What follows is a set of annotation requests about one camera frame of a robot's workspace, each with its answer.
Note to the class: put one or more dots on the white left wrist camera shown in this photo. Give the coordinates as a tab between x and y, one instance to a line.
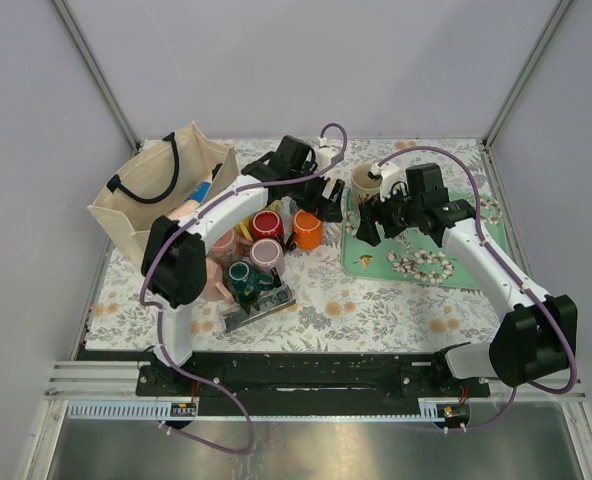
327	157

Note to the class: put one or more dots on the beige floral mug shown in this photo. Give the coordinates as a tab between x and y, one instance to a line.
363	186

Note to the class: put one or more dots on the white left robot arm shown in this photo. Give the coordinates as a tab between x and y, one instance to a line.
174	265

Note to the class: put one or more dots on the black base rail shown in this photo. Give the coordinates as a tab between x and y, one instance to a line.
326	376

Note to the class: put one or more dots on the lavender mug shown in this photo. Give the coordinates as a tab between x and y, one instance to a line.
267	254

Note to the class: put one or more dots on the green floral tray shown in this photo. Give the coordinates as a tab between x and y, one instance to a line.
410	257

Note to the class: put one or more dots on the beige canvas tote bag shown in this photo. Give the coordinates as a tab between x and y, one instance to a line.
157	181

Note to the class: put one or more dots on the floral table mat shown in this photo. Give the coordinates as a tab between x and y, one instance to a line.
334	311

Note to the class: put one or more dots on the pink round mug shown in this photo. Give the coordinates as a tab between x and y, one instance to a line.
230	247

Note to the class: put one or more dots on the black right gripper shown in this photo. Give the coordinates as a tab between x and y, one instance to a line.
368	213

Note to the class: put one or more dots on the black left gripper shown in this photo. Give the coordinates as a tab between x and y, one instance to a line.
334	211

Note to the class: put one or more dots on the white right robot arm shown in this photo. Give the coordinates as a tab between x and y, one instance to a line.
537	331

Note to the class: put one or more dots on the white slotted cable duct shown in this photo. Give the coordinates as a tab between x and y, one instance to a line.
263	408

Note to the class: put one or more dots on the orange mug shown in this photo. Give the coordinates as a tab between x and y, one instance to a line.
307	231

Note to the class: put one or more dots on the pink octagonal mug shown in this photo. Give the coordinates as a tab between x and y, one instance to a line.
215	289

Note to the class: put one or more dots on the red mug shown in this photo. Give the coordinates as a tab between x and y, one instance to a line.
267	224

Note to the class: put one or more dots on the dark green mug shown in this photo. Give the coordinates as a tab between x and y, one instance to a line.
246	283

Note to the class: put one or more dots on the yellow mug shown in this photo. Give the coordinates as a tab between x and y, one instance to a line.
243	230

